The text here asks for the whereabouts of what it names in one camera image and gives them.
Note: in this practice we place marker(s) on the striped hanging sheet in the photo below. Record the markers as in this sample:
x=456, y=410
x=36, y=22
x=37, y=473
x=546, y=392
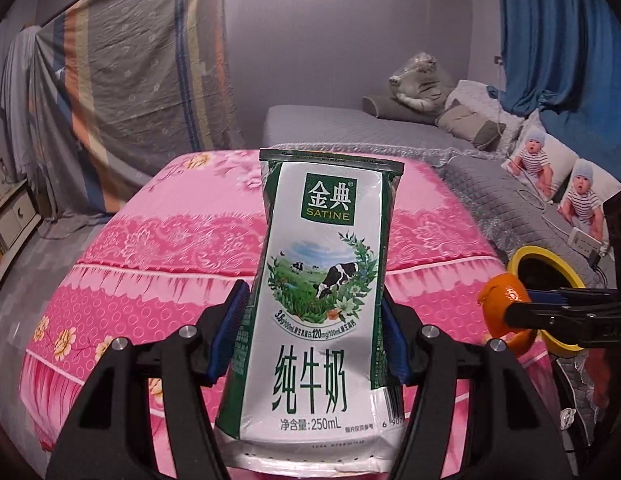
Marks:
x=101, y=98

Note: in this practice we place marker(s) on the baby print pillow far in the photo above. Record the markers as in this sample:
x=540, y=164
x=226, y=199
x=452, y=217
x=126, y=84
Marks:
x=540, y=161

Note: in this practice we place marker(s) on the green white milk carton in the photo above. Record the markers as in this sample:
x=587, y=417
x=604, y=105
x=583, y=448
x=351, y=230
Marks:
x=309, y=393

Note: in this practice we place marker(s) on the baby print pillow near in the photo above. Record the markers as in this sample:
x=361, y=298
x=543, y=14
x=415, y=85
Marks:
x=582, y=204

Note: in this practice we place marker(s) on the white drawer cabinet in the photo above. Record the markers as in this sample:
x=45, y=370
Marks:
x=19, y=219

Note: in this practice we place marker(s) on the grey quilted sofa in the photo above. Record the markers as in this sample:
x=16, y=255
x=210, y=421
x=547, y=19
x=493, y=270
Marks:
x=508, y=214

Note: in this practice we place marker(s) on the baby print pillow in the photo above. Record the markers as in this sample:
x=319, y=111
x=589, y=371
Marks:
x=540, y=161
x=582, y=204

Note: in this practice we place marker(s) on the yellow rimmed trash bin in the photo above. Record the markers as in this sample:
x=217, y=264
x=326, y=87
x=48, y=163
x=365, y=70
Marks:
x=540, y=269

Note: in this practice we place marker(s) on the blue curtain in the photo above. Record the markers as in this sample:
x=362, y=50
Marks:
x=562, y=59

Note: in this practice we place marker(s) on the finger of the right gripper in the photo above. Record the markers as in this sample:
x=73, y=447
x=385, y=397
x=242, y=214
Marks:
x=587, y=327
x=575, y=296

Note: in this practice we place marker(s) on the pink floral table cover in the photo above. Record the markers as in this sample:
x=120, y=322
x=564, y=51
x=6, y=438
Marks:
x=195, y=229

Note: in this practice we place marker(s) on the grey brown small cushion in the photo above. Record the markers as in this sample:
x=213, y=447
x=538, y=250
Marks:
x=465, y=124

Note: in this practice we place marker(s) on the orange peel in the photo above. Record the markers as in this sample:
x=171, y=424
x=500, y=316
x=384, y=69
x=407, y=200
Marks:
x=494, y=299

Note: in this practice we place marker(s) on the white power strip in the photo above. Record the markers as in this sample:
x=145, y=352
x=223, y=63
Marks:
x=583, y=243

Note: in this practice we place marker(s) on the grey bolster pillow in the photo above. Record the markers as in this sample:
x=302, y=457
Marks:
x=386, y=108

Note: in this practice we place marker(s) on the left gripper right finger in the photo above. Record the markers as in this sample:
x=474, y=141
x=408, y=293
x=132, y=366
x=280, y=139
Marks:
x=509, y=432

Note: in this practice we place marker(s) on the white quilted cushion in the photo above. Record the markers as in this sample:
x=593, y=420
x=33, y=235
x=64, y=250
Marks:
x=475, y=95

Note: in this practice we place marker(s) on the wrapped plush cat toy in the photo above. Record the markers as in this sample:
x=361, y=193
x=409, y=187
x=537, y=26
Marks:
x=421, y=84

